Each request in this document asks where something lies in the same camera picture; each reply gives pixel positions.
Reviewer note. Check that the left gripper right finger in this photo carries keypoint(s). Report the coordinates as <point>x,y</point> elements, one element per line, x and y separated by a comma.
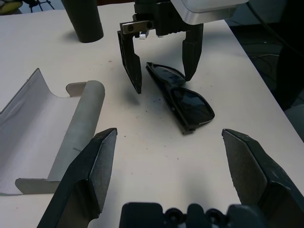
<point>256,175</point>

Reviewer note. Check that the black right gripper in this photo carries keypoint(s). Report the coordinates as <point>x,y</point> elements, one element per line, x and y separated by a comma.
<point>164,19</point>

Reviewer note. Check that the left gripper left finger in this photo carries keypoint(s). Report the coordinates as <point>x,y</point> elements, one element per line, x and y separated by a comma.
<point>83,178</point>

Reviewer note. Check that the black sunglasses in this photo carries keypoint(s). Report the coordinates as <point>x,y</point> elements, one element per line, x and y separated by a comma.
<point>190,99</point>

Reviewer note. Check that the grey glasses case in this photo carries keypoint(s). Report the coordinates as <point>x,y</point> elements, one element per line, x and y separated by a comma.
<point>35,130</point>

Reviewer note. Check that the black cup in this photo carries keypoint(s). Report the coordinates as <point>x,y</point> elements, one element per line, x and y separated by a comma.
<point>83,21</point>

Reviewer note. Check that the green stool cushion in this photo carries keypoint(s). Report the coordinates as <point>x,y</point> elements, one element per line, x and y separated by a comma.
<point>7,6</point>

